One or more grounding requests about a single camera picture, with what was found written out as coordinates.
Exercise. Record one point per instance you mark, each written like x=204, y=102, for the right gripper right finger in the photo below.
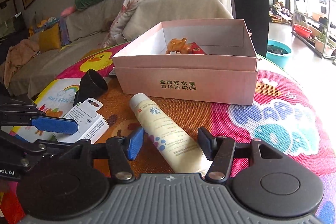
x=220, y=150

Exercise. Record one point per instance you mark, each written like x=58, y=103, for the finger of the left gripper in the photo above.
x=17, y=114

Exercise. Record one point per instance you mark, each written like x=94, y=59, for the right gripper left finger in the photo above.
x=121, y=150

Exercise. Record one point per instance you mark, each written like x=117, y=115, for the white small carton box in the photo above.
x=91, y=124

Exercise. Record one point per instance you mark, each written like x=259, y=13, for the cream lotion tube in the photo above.
x=182, y=152

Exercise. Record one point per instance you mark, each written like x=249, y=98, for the black cone cup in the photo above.
x=92, y=85

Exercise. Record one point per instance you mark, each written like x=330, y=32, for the beige covered sofa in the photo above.
x=26, y=70

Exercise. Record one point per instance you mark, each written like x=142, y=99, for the yellow cushion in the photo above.
x=50, y=39

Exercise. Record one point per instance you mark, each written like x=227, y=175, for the pink cardboard box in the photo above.
x=227, y=73

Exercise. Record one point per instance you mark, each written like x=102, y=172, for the red packet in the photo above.
x=195, y=49

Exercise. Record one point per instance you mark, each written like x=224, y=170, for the teal plastic basin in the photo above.
x=278, y=53

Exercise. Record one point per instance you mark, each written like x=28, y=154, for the orange bear figurine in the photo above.
x=179, y=46

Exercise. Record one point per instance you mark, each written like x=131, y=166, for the red plastic basin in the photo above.
x=302, y=31

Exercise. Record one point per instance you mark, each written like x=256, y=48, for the metal balcony shelf rack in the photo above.
x=319, y=17

